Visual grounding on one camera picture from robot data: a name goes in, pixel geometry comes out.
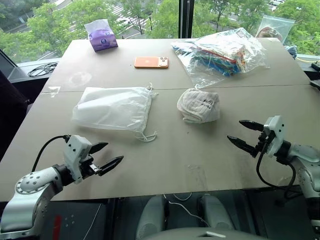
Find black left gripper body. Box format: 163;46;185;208
80;154;101;179

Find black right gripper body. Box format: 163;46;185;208
254;126;270;154

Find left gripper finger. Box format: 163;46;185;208
96;155;125;176
90;142;109;155

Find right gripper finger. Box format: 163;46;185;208
226;135;258;159
238;119;265;132

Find white cloth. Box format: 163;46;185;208
176;87;222;125

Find clear bag of colourful cloths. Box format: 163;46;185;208
170;27;271;89

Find clear zip bag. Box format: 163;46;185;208
254;14;296;46

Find grey rounded robot leg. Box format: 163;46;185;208
135;194;168;240
199;193;235;237

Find blue cloth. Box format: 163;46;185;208
284;44;300;60

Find grey robot torso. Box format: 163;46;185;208
159;226;262;240

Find orange smartphone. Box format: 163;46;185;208
134;56;170;69

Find purple tissue box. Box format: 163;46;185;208
83;19;119;53

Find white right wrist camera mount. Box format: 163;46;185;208
262;115;286;158

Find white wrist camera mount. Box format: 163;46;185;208
262;115;286;158
62;134;93;181

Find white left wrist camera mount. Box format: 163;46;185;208
62;134;93;181

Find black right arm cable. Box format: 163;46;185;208
255;146;301;201

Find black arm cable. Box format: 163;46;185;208
31;134;70;174
255;146;301;201

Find white drawstring bag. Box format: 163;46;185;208
71;83;160;144

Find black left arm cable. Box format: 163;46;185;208
31;134;70;174

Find yellow cable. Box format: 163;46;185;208
296;56;320;64

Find thin white cable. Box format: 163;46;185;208
163;191;209;227

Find coiled black cable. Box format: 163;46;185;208
27;62;59;78

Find dark window frame post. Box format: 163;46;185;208
178;0;195;40

